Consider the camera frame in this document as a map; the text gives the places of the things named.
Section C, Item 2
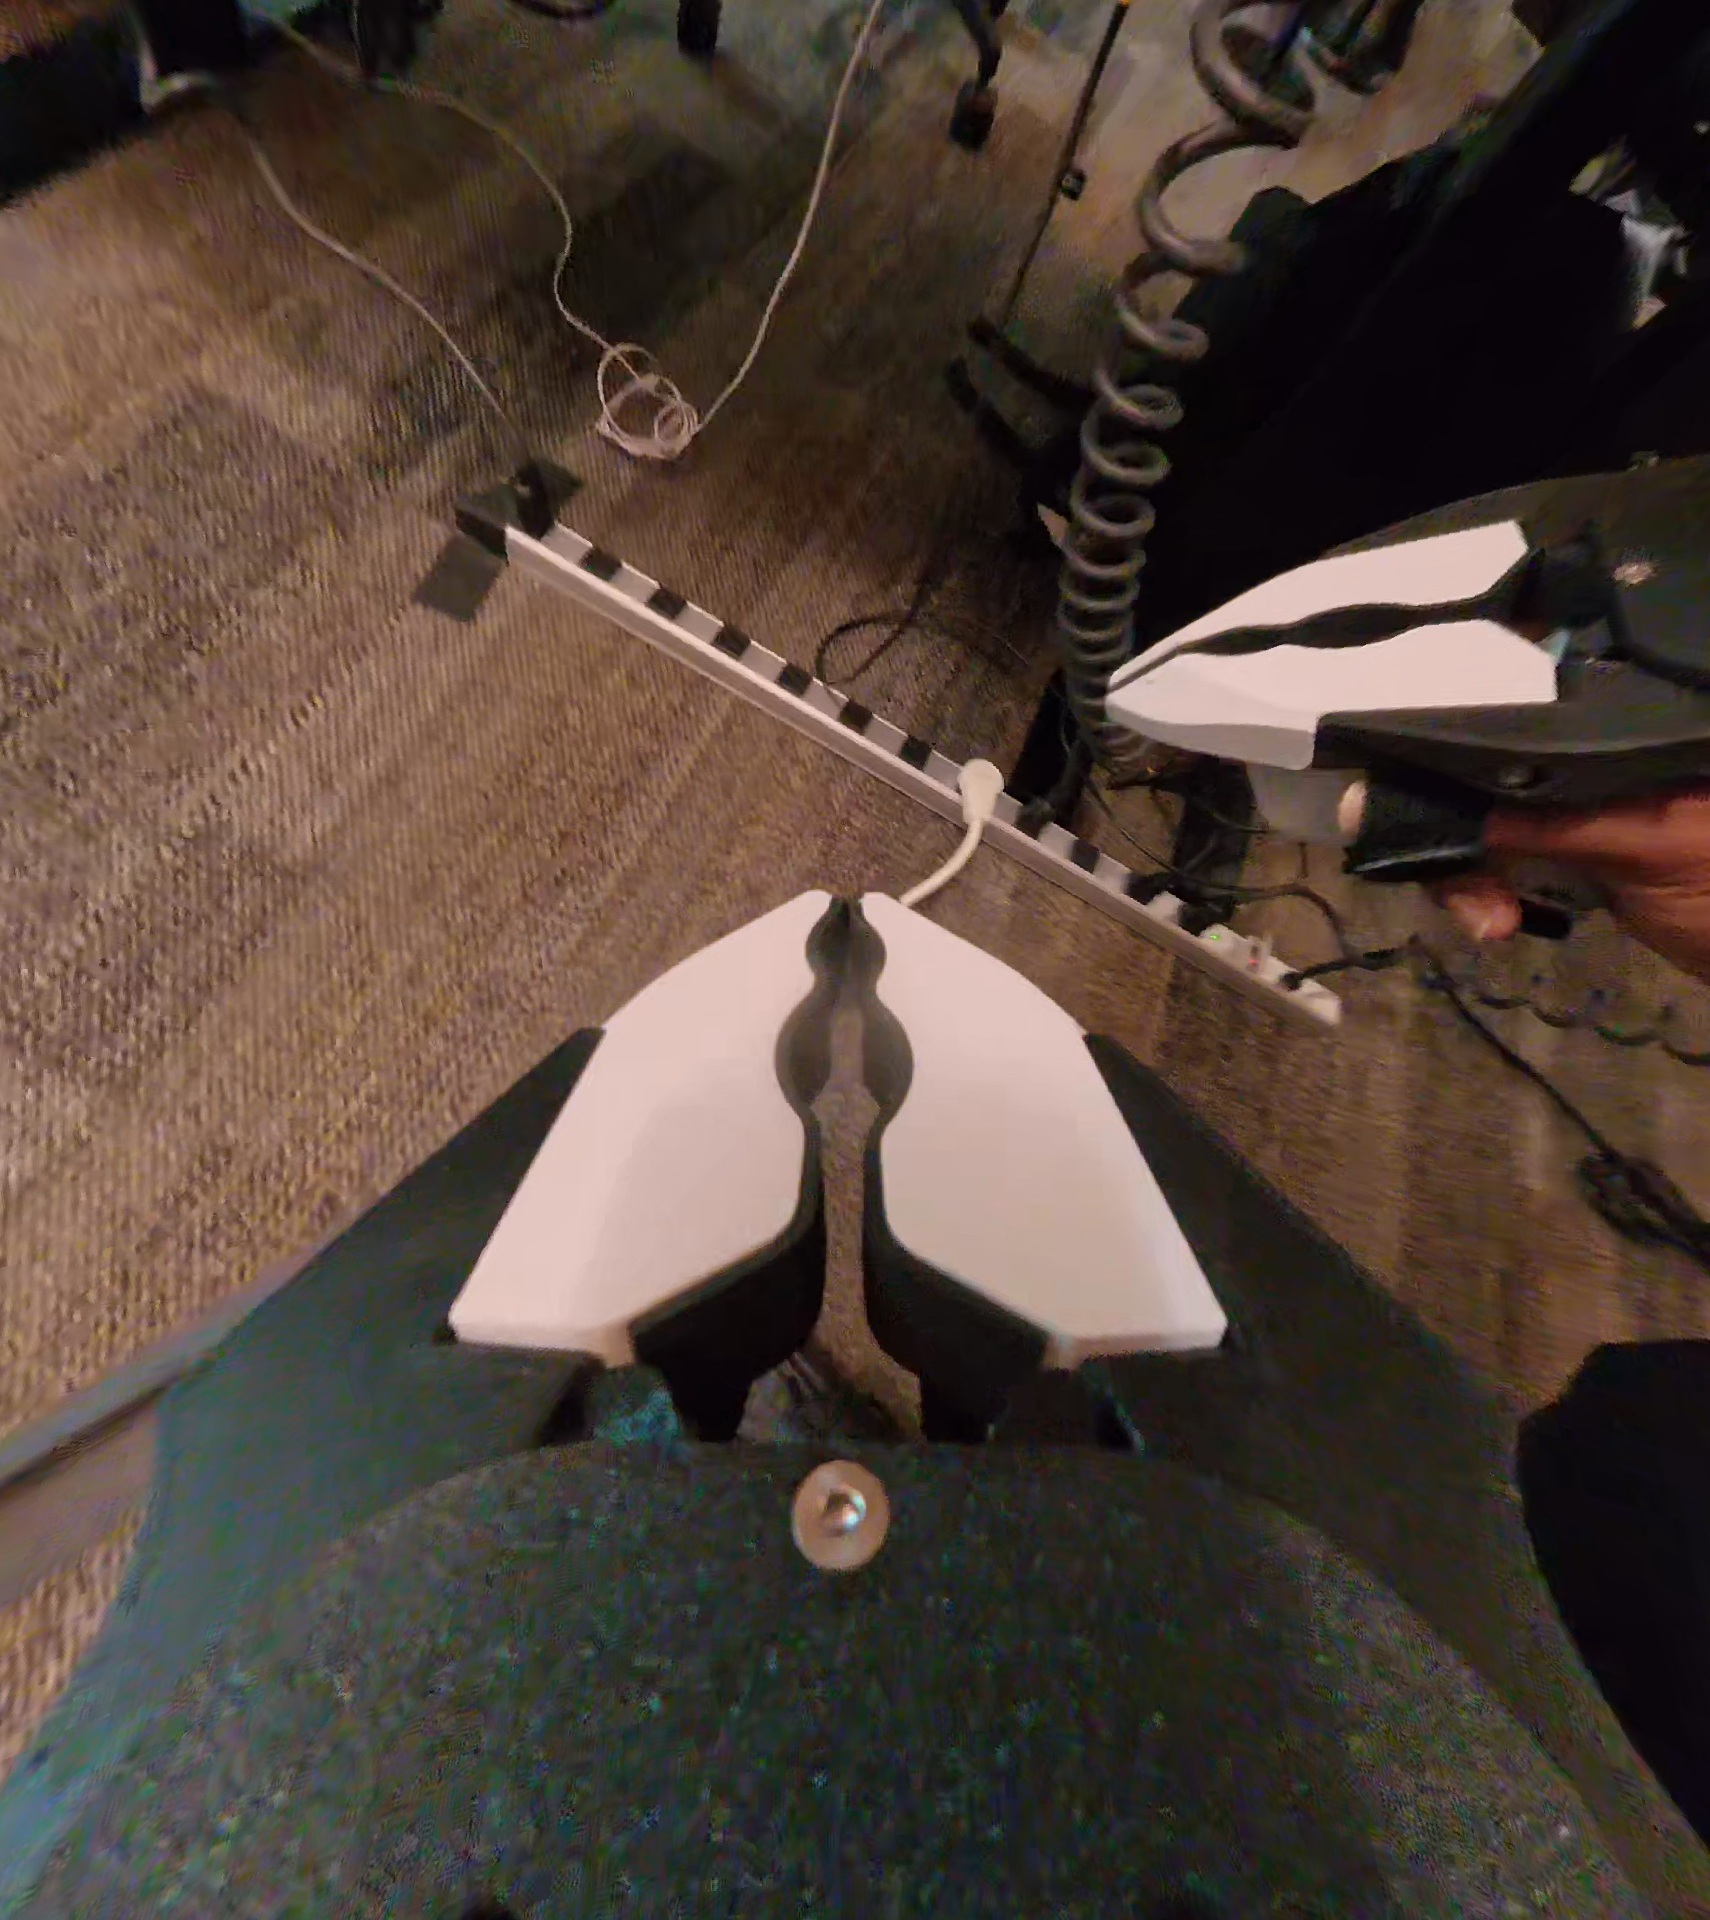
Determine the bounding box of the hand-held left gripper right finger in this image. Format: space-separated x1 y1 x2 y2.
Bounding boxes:
861 892 1235 1358

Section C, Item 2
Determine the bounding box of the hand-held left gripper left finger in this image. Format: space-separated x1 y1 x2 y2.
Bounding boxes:
449 892 834 1353

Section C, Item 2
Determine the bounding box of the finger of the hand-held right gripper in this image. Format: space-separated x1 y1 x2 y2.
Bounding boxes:
1103 616 1561 776
1103 527 1542 708

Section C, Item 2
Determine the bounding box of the person's right hand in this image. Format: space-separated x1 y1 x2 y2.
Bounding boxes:
1433 767 1710 1016

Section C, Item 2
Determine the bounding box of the silver floor power strip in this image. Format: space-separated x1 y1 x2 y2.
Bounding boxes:
444 457 1345 1033

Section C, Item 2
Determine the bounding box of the black floor box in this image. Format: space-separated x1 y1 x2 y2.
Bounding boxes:
0 0 168 212

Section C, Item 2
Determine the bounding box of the black coiled cable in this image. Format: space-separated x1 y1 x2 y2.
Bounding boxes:
1044 0 1411 738

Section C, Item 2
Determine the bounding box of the white plug with cable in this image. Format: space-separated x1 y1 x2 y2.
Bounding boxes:
893 757 1016 918

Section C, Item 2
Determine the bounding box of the black floor cable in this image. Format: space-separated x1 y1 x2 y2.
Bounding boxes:
1290 900 1710 1353

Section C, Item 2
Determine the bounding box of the black floor cable cover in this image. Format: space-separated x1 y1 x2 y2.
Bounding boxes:
0 1366 228 1683

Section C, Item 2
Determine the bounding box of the white floor cable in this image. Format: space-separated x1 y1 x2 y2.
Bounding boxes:
179 0 893 474

